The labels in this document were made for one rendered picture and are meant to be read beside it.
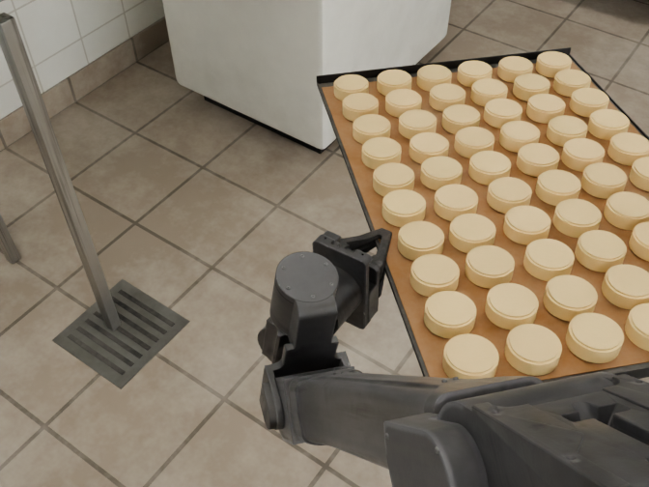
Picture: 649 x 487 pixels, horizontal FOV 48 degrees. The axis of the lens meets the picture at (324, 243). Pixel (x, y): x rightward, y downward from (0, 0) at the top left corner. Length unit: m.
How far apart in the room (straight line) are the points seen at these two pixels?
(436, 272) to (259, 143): 1.74
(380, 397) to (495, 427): 0.17
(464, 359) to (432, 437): 0.38
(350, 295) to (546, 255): 0.21
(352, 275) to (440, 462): 0.46
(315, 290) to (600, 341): 0.27
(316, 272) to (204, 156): 1.79
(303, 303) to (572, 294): 0.28
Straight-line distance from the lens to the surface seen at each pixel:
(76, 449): 1.85
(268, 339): 0.71
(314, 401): 0.60
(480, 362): 0.69
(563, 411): 0.30
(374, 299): 0.78
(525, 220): 0.84
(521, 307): 0.74
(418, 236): 0.80
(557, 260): 0.80
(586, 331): 0.74
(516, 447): 0.28
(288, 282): 0.65
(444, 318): 0.72
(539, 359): 0.70
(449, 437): 0.31
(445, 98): 1.05
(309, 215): 2.20
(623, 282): 0.80
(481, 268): 0.77
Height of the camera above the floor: 1.58
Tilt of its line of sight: 48 degrees down
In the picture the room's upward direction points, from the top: straight up
